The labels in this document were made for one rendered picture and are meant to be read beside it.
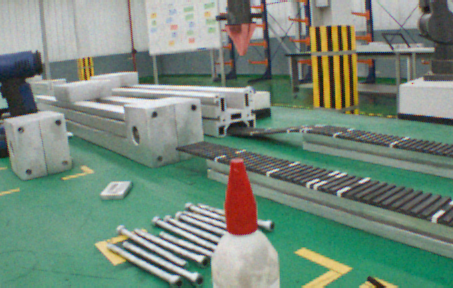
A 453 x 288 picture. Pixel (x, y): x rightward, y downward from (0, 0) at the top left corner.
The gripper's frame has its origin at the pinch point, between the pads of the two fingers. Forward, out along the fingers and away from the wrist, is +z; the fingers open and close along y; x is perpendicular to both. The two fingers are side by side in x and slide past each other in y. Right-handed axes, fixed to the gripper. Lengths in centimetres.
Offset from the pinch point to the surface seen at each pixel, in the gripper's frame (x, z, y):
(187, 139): 21.0, 12.9, 29.7
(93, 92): -20.1, 6.4, 30.9
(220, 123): 12.0, 13.4, 16.5
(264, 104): 4.0, 12.8, -2.4
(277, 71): -771, 75, -748
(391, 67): -401, 59, -742
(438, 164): 56, 15, 14
